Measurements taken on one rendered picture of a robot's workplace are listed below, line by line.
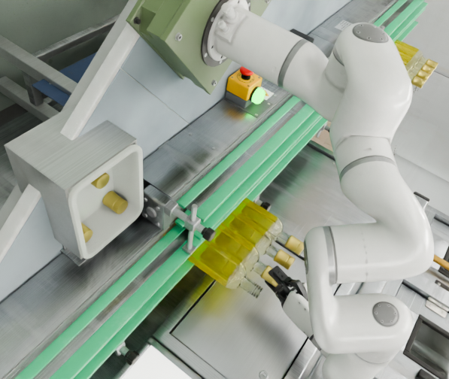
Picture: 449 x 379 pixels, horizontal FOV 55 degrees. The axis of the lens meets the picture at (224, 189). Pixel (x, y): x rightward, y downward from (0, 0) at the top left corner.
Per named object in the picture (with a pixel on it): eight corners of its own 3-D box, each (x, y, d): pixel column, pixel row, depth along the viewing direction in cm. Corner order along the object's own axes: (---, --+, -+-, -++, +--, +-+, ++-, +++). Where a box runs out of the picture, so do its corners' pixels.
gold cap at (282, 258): (271, 262, 109) (286, 272, 107) (274, 255, 106) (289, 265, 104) (279, 253, 111) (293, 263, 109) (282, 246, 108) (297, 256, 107)
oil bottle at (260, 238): (195, 217, 116) (261, 262, 109) (196, 204, 112) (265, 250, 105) (207, 204, 119) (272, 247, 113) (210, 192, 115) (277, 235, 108)
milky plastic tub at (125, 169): (56, 241, 90) (85, 264, 87) (33, 168, 73) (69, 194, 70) (116, 192, 100) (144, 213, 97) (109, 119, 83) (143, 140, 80)
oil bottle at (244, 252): (180, 231, 113) (248, 279, 106) (182, 219, 108) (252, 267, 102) (194, 218, 116) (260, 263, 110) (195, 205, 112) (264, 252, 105)
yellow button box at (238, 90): (222, 97, 122) (244, 109, 119) (226, 74, 116) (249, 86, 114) (237, 86, 126) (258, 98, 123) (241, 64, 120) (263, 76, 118)
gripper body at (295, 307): (329, 332, 103) (296, 296, 107) (344, 313, 95) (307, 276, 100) (307, 350, 99) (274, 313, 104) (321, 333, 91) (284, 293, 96)
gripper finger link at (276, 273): (295, 286, 101) (277, 266, 104) (299, 280, 99) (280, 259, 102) (286, 294, 100) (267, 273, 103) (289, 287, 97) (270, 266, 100)
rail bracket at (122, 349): (87, 338, 100) (129, 376, 96) (83, 327, 94) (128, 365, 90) (100, 325, 102) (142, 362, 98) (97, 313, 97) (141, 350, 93)
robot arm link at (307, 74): (272, 99, 81) (346, 141, 77) (288, 37, 71) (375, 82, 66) (298, 77, 87) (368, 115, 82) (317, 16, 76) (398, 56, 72)
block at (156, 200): (139, 217, 103) (162, 233, 101) (138, 192, 96) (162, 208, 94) (150, 208, 105) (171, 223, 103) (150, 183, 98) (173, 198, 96)
